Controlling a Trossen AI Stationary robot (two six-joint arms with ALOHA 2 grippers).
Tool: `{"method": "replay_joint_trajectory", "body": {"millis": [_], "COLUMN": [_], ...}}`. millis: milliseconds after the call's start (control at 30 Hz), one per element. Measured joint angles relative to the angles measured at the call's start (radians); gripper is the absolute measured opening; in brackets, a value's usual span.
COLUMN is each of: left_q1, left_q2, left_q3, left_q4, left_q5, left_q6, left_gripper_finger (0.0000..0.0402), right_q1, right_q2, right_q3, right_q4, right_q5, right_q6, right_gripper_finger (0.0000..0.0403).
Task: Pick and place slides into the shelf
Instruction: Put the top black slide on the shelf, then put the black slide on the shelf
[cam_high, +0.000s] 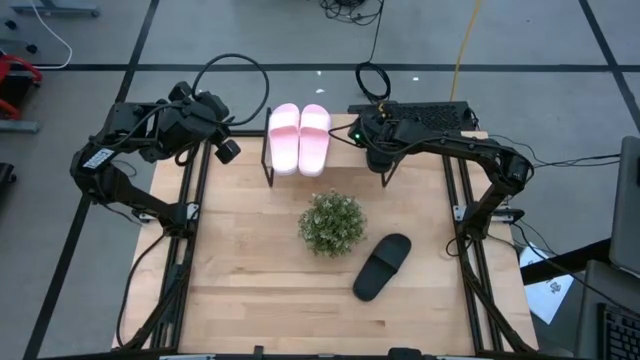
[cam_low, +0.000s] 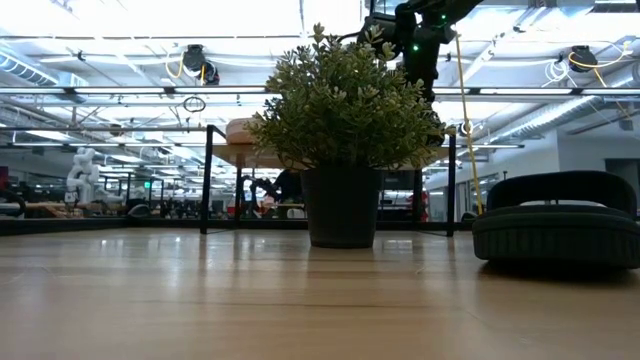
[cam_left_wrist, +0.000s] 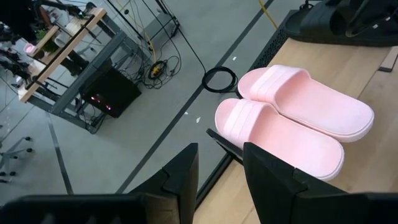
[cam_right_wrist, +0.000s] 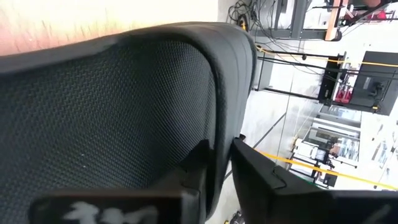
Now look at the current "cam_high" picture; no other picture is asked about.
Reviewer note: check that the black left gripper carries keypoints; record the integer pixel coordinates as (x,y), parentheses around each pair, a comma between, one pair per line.
(187,120)

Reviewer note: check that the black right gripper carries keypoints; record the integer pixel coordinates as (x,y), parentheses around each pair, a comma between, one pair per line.
(382,145)

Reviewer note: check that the pink rubber slide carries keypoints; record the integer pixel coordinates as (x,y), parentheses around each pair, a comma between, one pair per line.
(314,145)
(284,145)

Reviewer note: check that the black rubber slide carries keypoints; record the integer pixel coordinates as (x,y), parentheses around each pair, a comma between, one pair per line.
(380,270)

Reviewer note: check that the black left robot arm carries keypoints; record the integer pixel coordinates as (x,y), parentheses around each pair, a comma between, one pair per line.
(125,195)

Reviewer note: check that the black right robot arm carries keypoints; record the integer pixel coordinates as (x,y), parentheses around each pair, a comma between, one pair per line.
(460,147)

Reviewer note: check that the black perforated control box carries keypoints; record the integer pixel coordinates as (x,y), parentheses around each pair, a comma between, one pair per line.
(435,115)

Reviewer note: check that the green artificial plant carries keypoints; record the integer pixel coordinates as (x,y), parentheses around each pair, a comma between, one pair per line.
(332,225)

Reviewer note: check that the grey furniture foot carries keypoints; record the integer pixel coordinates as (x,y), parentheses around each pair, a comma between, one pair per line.
(55,8)

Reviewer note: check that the red and black cart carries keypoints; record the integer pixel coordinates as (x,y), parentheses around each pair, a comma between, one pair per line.
(22,64)

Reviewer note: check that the white paper sheet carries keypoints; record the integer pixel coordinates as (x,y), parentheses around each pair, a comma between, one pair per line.
(547,295)

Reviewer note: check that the black keyboard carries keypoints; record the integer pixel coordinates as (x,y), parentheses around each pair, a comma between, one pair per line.
(622,335)

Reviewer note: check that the black table-level camera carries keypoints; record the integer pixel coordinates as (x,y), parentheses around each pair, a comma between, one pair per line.
(405,354)

